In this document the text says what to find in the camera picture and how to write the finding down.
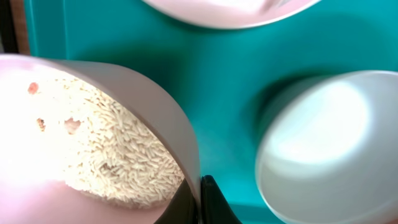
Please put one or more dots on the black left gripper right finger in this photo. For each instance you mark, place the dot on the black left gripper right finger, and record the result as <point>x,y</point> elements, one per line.
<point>214,207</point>

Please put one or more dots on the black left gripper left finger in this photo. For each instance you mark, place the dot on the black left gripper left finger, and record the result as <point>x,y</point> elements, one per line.
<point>182,209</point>

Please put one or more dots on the grey bowl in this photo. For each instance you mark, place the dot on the grey bowl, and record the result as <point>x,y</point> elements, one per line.
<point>329,150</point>

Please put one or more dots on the pile of rice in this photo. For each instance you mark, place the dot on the pile of rice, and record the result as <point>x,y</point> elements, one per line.
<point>98,146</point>

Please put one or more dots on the pink bowl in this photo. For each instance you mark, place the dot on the pink bowl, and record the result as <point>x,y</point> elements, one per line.
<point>146,100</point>

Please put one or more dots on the large pink plate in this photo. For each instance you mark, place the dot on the large pink plate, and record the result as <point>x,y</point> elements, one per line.
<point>230,14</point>

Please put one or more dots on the teal plastic tray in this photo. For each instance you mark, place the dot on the teal plastic tray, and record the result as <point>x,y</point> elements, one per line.
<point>222,79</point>

